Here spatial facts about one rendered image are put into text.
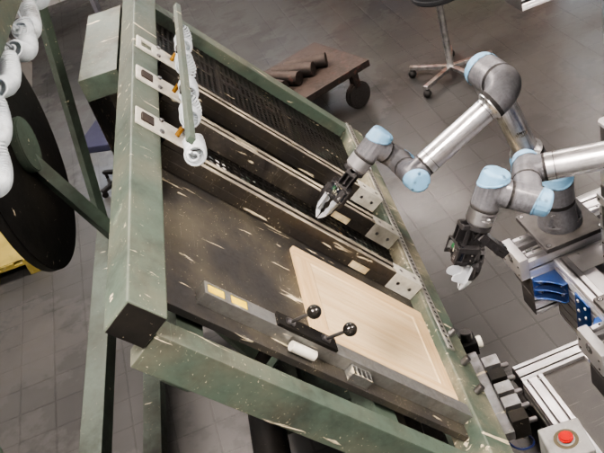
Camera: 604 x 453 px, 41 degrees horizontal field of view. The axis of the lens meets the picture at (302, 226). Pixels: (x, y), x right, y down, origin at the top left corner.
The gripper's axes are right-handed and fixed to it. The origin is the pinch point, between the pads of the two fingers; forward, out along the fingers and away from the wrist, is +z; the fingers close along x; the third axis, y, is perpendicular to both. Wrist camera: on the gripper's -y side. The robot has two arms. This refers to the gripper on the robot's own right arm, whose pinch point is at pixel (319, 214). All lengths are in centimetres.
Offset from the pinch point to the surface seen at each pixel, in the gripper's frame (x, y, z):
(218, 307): -5, 73, 13
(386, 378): 43, 46, 12
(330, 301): 19.0, 26.5, 11.6
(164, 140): -50, 29, 3
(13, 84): -96, 34, 16
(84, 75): -99, -23, 21
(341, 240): 11.4, -5.3, 4.1
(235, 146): -37.7, -12.7, 3.4
